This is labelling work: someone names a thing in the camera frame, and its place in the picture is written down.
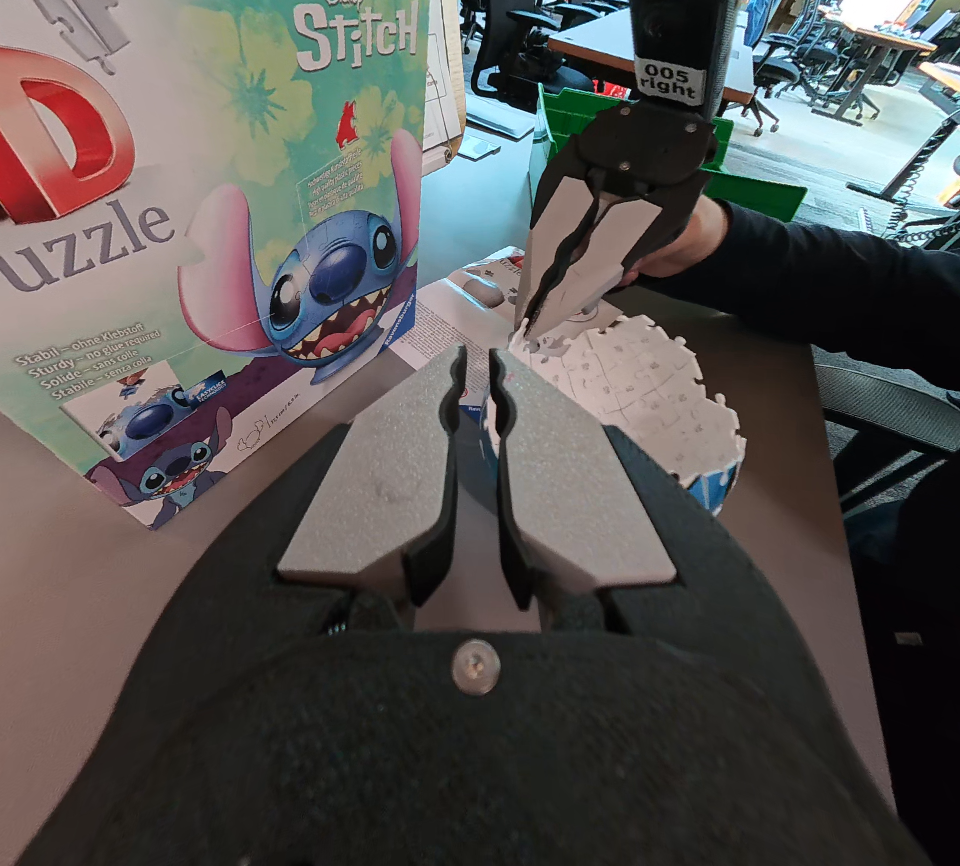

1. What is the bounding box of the printed cardboard puzzle box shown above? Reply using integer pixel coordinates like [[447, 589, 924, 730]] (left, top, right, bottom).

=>
[[0, 0, 435, 531]]

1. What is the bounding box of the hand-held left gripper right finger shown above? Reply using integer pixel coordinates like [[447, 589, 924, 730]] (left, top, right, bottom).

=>
[[489, 348, 678, 612]]

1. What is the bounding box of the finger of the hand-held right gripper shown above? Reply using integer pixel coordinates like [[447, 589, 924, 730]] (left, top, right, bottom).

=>
[[513, 174, 601, 343], [527, 197, 664, 343]]

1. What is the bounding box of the grey mesh office chair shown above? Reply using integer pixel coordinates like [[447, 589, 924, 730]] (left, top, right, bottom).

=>
[[813, 362, 960, 456]]

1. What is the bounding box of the person's right forearm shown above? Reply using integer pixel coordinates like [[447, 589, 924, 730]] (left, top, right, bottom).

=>
[[637, 198, 960, 388]]

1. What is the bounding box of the green plastic bin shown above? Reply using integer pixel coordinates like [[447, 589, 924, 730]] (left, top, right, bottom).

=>
[[528, 84, 810, 224]]

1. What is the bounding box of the person's right hand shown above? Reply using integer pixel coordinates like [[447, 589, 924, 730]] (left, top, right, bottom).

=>
[[626, 193, 732, 288]]

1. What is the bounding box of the partly built blue puzzle ball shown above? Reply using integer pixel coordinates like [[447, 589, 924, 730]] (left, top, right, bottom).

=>
[[480, 313, 748, 519]]

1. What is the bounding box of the white instruction leaflet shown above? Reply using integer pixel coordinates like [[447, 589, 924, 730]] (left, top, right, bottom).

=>
[[390, 247, 633, 426]]

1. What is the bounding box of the black coiled cable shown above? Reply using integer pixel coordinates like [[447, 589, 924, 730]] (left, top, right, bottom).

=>
[[883, 108, 960, 238]]

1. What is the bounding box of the black office chair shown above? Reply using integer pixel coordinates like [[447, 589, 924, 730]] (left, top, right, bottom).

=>
[[752, 0, 828, 137], [470, 0, 565, 107]]

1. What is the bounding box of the white desk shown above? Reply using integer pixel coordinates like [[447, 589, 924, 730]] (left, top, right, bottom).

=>
[[547, 5, 759, 109]]

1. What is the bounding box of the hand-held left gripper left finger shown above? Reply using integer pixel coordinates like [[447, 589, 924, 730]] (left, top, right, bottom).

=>
[[276, 344, 468, 608]]

